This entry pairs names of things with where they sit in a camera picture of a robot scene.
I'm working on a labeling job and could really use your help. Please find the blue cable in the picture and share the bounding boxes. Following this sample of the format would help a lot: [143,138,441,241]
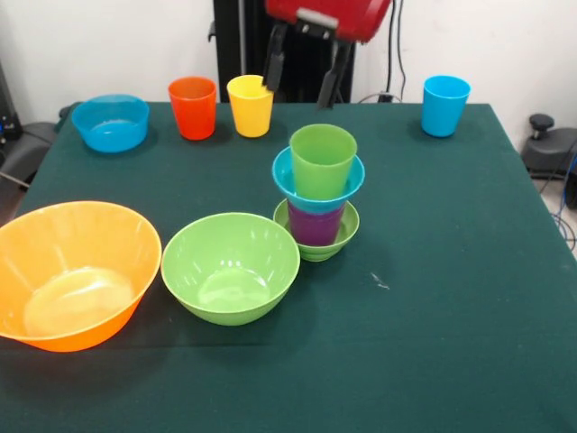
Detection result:
[561,152,577,253]

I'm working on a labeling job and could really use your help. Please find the yellow cup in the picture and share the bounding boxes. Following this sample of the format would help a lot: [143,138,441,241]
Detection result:
[226,74,276,138]

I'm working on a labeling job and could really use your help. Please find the black equipment box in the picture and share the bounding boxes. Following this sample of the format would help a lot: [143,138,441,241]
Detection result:
[0,62,23,141]

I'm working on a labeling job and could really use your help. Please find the red-orange cup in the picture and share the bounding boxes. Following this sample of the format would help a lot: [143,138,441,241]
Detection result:
[168,76,218,141]

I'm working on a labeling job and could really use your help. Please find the dark green tablecloth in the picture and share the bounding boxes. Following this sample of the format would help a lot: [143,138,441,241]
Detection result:
[0,101,577,433]

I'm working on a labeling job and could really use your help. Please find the purple cup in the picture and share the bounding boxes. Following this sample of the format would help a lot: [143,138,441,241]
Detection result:
[287,201,346,247]

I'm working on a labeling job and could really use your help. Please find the black hanging cable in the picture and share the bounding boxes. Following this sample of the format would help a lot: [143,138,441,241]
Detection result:
[387,0,407,94]

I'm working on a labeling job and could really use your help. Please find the large orange bowl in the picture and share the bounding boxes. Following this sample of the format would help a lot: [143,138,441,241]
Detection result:
[0,200,163,354]

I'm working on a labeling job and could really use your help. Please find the small green bowl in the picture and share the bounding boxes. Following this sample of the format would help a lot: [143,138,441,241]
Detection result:
[272,198,361,263]

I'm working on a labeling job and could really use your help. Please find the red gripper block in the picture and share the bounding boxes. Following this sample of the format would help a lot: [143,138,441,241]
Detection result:
[262,0,393,111]

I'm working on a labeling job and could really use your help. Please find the green cup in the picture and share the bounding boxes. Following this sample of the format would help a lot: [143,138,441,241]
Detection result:
[288,124,359,200]

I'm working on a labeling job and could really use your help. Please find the small cyan bowl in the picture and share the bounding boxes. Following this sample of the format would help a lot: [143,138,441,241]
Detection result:
[271,146,366,214]

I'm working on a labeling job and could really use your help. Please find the blue cup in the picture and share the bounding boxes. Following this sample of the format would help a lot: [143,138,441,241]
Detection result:
[422,75,472,138]

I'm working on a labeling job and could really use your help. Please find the large green bowl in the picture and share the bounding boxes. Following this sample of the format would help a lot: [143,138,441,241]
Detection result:
[160,213,302,327]

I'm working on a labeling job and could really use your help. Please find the large blue bowl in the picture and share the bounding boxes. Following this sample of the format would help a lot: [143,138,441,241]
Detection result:
[70,93,151,153]

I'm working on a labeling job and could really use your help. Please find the grey base with black knob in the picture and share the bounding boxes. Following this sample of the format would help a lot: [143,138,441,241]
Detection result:
[522,113,577,181]

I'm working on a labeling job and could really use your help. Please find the grey floor base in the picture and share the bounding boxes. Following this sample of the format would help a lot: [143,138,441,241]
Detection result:
[0,121,56,187]

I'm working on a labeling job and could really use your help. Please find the grey cable behind table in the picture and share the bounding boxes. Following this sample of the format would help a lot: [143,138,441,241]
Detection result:
[358,91,404,105]

